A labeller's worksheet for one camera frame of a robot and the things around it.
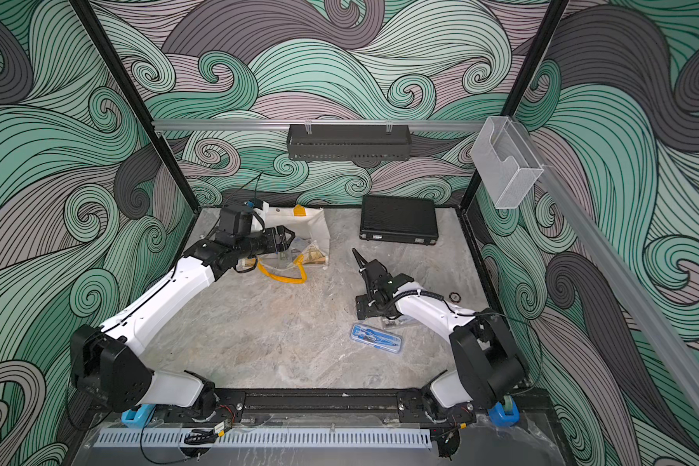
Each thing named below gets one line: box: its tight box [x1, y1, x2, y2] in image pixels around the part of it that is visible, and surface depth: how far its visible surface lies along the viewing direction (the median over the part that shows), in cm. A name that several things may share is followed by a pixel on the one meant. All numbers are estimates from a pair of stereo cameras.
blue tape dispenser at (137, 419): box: [120, 403, 157, 430], surface depth 70 cm
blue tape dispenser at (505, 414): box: [488, 395, 521, 429], surface depth 70 cm
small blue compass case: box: [349, 323, 403, 355], surface depth 85 cm
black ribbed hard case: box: [359, 196, 439, 246], surface depth 111 cm
